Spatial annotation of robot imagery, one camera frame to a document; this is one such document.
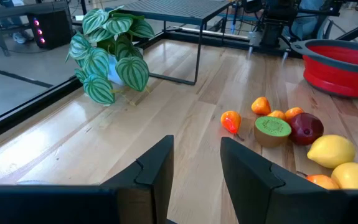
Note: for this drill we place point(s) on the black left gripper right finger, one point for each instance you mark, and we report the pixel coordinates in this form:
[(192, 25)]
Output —
[(250, 186)]

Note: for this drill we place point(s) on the green-faced kiwi half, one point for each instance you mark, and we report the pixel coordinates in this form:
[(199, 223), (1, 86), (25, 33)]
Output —
[(272, 130)]

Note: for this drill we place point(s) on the striped-leaf plant in white pot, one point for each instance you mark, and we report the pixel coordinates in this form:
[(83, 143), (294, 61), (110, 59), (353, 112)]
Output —
[(132, 73)]

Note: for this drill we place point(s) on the small orange-red toy pear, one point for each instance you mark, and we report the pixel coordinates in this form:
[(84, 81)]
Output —
[(231, 122)]

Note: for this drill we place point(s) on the small orange toy fruit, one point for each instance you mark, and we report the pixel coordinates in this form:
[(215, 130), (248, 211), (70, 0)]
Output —
[(294, 112), (323, 182), (277, 114), (261, 105)]

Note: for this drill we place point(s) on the black perforated metal stand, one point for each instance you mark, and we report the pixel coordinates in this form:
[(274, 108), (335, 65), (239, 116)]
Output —
[(178, 9)]

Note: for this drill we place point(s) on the black computer tower pink lights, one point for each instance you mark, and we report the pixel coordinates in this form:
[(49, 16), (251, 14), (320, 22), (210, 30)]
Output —
[(54, 31)]

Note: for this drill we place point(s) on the person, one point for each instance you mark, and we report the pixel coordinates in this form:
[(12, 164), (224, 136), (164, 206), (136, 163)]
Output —
[(306, 25), (19, 37)]

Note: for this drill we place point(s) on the dark red toy apple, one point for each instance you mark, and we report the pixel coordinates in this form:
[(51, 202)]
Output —
[(306, 129)]

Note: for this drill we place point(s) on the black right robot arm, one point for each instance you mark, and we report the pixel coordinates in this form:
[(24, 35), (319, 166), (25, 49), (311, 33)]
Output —
[(272, 31)]

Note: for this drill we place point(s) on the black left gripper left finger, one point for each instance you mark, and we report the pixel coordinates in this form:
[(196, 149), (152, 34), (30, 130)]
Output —
[(153, 174)]

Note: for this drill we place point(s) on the red collapsible bowl grey rim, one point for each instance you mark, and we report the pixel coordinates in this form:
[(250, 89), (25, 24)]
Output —
[(337, 81)]

